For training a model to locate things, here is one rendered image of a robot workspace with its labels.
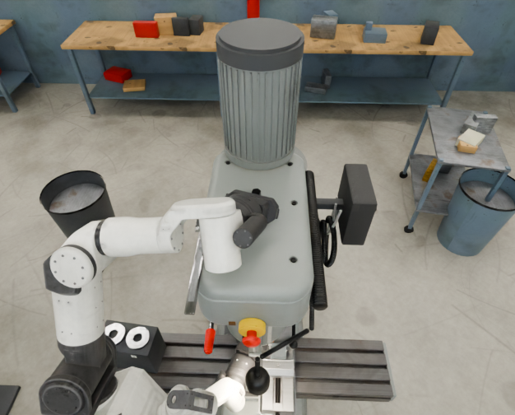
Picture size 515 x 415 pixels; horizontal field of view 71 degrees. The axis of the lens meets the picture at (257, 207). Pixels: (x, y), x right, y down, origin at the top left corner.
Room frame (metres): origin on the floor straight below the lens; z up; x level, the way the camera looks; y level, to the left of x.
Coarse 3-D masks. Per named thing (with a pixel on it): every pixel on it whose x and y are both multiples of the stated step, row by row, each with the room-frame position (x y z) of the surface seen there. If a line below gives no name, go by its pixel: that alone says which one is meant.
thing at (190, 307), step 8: (200, 232) 0.52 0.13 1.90; (200, 240) 0.50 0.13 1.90; (200, 248) 0.48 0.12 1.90; (200, 256) 0.46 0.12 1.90; (200, 264) 0.43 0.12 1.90; (192, 272) 0.42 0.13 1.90; (200, 272) 0.42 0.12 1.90; (192, 280) 0.40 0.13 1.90; (192, 288) 0.38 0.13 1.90; (192, 296) 0.36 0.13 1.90; (192, 304) 0.34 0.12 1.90; (184, 312) 0.33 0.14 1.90; (192, 312) 0.33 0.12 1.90
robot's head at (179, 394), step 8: (176, 392) 0.25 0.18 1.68; (184, 392) 0.25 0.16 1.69; (192, 392) 0.25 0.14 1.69; (168, 400) 0.24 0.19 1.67; (176, 400) 0.24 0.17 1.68; (184, 400) 0.23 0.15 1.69; (192, 400) 0.23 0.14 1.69; (208, 400) 0.25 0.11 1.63; (168, 408) 0.23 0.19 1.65; (176, 408) 0.22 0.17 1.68; (184, 408) 0.22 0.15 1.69; (192, 408) 0.22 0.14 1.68; (200, 408) 0.23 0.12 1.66; (208, 408) 0.23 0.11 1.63
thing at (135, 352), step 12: (108, 324) 0.67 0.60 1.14; (120, 324) 0.66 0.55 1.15; (132, 324) 0.67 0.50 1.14; (120, 336) 0.61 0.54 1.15; (132, 336) 0.61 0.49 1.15; (144, 336) 0.61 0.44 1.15; (156, 336) 0.63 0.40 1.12; (120, 348) 0.57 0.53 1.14; (132, 348) 0.57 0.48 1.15; (144, 348) 0.57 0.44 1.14; (156, 348) 0.60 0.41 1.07; (120, 360) 0.56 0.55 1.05; (132, 360) 0.55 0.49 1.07; (144, 360) 0.54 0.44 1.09; (156, 360) 0.57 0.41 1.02; (156, 372) 0.54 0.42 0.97
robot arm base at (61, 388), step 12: (108, 336) 0.35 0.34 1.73; (108, 372) 0.29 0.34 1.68; (48, 384) 0.23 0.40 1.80; (60, 384) 0.23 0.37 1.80; (72, 384) 0.23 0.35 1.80; (84, 384) 0.24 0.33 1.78; (108, 384) 0.27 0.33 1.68; (48, 396) 0.22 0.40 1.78; (60, 396) 0.22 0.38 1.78; (72, 396) 0.22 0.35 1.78; (84, 396) 0.22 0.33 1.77; (96, 396) 0.24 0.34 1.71; (48, 408) 0.20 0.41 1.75; (60, 408) 0.20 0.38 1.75; (72, 408) 0.20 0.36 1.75; (84, 408) 0.20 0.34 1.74; (96, 408) 0.22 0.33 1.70
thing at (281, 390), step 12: (288, 336) 0.67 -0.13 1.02; (288, 348) 0.61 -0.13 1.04; (276, 384) 0.48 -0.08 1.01; (288, 384) 0.48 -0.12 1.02; (264, 396) 0.43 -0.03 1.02; (276, 396) 0.44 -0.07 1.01; (288, 396) 0.43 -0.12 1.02; (264, 408) 0.39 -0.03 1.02; (276, 408) 0.39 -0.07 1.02; (288, 408) 0.39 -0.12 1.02
